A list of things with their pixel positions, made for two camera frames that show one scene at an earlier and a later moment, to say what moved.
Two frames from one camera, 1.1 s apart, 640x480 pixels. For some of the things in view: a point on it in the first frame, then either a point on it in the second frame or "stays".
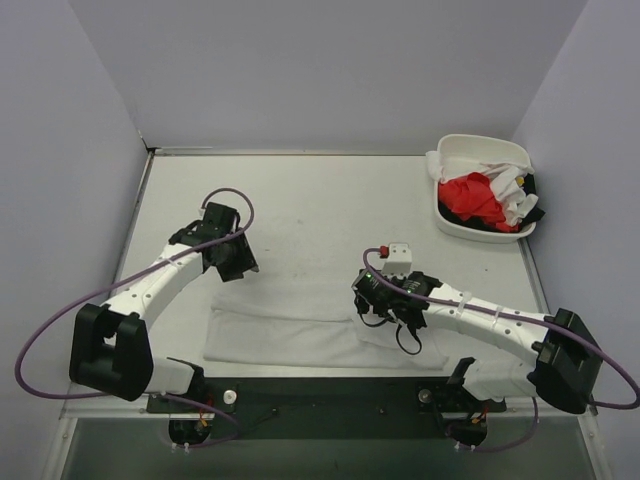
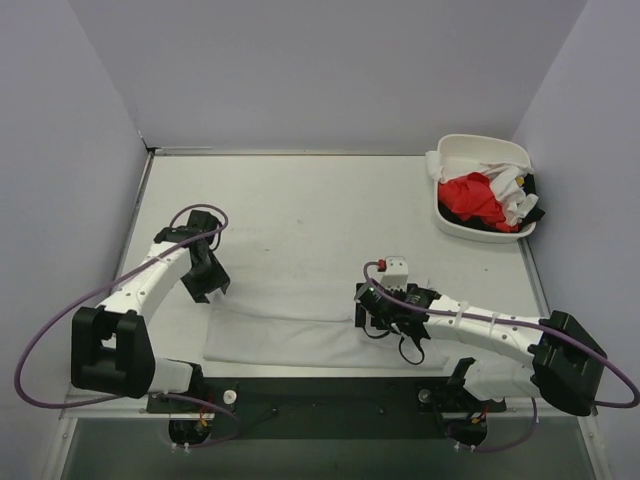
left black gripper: (240, 257) → (203, 273)
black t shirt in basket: (474, 223) stays
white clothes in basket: (506, 182) stays
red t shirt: (471, 196) stays
